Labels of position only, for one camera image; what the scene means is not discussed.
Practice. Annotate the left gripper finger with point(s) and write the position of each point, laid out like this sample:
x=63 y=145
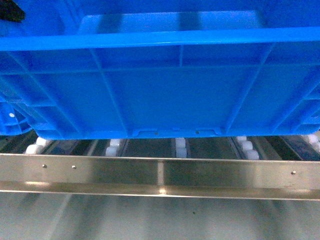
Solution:
x=10 y=11

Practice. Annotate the blue plastic crate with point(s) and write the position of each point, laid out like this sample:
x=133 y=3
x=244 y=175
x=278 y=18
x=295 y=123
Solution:
x=133 y=69

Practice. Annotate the blue crate on shelf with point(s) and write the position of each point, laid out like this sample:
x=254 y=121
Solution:
x=12 y=123

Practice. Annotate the steel roller shelf rack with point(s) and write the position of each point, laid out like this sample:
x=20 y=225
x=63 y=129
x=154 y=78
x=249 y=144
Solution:
x=242 y=167

